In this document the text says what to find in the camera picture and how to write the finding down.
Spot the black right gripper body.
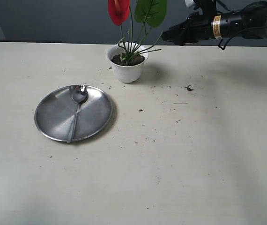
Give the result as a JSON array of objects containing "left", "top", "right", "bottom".
[{"left": 161, "top": 13, "right": 215, "bottom": 46}]

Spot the red artificial flower with stems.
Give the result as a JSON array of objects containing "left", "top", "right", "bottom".
[{"left": 107, "top": 0, "right": 167, "bottom": 58}]

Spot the stainless steel spork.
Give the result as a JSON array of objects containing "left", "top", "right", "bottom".
[{"left": 67, "top": 84, "right": 88, "bottom": 143}]

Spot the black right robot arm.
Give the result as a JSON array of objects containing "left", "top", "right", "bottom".
[{"left": 161, "top": 0, "right": 267, "bottom": 46}]

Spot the dark brown potting soil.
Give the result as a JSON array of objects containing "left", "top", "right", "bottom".
[{"left": 111, "top": 53, "right": 145, "bottom": 67}]

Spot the white scalloped flower pot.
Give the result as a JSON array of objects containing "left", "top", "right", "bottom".
[{"left": 106, "top": 44, "right": 148, "bottom": 83}]

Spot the round stainless steel plate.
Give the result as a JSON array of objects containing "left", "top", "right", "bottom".
[{"left": 34, "top": 84, "right": 114, "bottom": 143}]

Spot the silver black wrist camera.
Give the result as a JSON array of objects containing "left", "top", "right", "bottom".
[{"left": 184, "top": 0, "right": 217, "bottom": 15}]

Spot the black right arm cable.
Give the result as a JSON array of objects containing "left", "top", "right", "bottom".
[{"left": 215, "top": 0, "right": 267, "bottom": 50}]

